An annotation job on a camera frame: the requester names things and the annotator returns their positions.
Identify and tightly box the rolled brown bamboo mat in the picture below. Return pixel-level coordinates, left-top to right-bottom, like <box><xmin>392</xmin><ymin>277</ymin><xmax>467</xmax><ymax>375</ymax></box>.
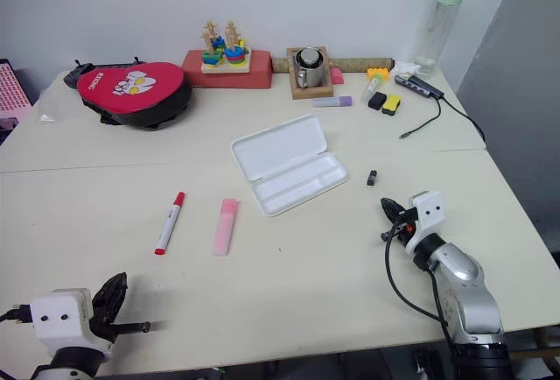
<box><xmin>270</xmin><ymin>56</ymin><xmax>395</xmax><ymax>74</ymax></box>

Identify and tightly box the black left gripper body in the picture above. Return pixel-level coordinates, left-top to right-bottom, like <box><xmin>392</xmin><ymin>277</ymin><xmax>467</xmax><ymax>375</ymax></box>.
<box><xmin>88</xmin><ymin>305</ymin><xmax>122</xmax><ymax>348</ymax></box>

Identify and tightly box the wooden colourful stacking toy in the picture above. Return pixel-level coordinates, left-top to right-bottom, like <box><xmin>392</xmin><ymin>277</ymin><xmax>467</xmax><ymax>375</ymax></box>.
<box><xmin>200</xmin><ymin>19</ymin><xmax>252</xmax><ymax>75</ymax></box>

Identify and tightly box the black loose cable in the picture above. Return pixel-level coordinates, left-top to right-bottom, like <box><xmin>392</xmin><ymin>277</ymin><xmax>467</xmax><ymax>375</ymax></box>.
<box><xmin>439</xmin><ymin>95</ymin><xmax>487</xmax><ymax>141</ymax></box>

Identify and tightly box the crumpled white tissue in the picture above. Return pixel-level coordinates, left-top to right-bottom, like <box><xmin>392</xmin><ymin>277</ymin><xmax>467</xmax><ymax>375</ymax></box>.
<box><xmin>388</xmin><ymin>60</ymin><xmax>424</xmax><ymax>77</ymax></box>

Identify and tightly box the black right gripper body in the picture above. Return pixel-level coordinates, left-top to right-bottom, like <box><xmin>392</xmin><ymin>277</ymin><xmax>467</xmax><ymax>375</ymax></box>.
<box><xmin>389</xmin><ymin>207</ymin><xmax>419</xmax><ymax>242</ymax></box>

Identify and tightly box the grey USB hub with cable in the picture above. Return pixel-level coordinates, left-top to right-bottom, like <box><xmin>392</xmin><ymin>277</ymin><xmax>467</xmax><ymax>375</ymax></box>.
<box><xmin>394</xmin><ymin>74</ymin><xmax>445</xmax><ymax>141</ymax></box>

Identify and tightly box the red and white marker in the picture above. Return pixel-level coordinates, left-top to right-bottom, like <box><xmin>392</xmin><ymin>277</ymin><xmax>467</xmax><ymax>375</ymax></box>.
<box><xmin>153</xmin><ymin>191</ymin><xmax>186</xmax><ymax>257</ymax></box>

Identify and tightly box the pink highlighter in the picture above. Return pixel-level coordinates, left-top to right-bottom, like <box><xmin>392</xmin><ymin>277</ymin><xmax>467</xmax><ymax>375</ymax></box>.
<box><xmin>212</xmin><ymin>198</ymin><xmax>241</xmax><ymax>257</ymax></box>

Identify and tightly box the yellow and black board eraser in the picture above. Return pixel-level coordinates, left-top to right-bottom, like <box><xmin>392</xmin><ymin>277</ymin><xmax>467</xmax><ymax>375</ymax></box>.
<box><xmin>381</xmin><ymin>94</ymin><xmax>403</xmax><ymax>116</ymax></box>

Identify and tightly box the purple and grey highlighter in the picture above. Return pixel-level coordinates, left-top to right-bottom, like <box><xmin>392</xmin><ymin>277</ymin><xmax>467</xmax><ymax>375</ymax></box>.
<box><xmin>311</xmin><ymin>95</ymin><xmax>354</xmax><ymax>109</ymax></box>

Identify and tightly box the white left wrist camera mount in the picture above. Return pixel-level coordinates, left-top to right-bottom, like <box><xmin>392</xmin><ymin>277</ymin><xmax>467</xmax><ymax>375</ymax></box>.
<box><xmin>29</xmin><ymin>288</ymin><xmax>116</xmax><ymax>362</ymax></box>

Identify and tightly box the red rectangular box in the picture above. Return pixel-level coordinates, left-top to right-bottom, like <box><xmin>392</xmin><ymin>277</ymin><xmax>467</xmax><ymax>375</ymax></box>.
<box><xmin>181</xmin><ymin>49</ymin><xmax>273</xmax><ymax>90</ymax></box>

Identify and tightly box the white plastic pencil case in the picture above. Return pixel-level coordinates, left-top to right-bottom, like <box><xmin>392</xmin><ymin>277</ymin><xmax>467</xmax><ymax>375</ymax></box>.
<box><xmin>230</xmin><ymin>113</ymin><xmax>349</xmax><ymax>218</ymax></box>

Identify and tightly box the wooden frame beam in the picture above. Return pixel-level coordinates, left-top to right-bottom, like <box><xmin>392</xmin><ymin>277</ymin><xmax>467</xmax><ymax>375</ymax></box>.
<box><xmin>502</xmin><ymin>325</ymin><xmax>560</xmax><ymax>362</ymax></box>

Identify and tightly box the clear plastic tube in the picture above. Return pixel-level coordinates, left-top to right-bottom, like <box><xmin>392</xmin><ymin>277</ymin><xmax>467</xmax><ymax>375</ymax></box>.
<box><xmin>361</xmin><ymin>77</ymin><xmax>381</xmax><ymax>103</ymax></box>

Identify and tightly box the red and black paddle bag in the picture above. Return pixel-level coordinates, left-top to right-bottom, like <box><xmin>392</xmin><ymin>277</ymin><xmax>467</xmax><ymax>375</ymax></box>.
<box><xmin>76</xmin><ymin>61</ymin><xmax>193</xmax><ymax>130</ymax></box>

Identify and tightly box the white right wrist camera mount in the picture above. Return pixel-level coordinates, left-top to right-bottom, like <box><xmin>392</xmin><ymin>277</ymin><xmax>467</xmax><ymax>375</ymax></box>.
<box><xmin>403</xmin><ymin>190</ymin><xmax>445</xmax><ymax>256</ymax></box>

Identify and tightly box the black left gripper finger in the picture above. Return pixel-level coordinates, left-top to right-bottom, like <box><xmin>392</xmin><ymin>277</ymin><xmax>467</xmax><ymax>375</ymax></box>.
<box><xmin>109</xmin><ymin>320</ymin><xmax>152</xmax><ymax>336</ymax></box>
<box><xmin>92</xmin><ymin>271</ymin><xmax>129</xmax><ymax>316</ymax></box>

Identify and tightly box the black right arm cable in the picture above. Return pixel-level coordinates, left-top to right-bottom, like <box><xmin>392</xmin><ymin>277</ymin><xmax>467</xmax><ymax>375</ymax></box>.
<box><xmin>380</xmin><ymin>221</ymin><xmax>459</xmax><ymax>348</ymax></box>

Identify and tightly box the wooden square tray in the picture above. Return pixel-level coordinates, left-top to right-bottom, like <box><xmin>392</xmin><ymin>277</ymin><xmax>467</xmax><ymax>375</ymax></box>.
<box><xmin>286</xmin><ymin>46</ymin><xmax>335</xmax><ymax>101</ymax></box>

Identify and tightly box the stainless steel mug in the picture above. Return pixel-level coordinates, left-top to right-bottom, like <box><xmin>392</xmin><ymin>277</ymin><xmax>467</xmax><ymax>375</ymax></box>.
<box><xmin>293</xmin><ymin>47</ymin><xmax>328</xmax><ymax>88</ymax></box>

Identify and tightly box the clear bottle with green lid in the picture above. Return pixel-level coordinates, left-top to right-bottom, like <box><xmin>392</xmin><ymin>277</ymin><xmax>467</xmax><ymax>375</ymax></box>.
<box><xmin>413</xmin><ymin>0</ymin><xmax>469</xmax><ymax>80</ymax></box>

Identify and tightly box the pink patterned box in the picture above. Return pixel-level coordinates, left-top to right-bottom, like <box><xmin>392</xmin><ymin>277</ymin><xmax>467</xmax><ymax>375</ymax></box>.
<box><xmin>0</xmin><ymin>59</ymin><xmax>32</xmax><ymax>132</ymax></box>

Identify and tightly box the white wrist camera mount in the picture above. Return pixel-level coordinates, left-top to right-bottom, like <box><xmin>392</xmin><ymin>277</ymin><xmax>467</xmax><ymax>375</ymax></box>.
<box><xmin>29</xmin><ymin>288</ymin><xmax>116</xmax><ymax>362</ymax></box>
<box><xmin>403</xmin><ymin>190</ymin><xmax>445</xmax><ymax>256</ymax></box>

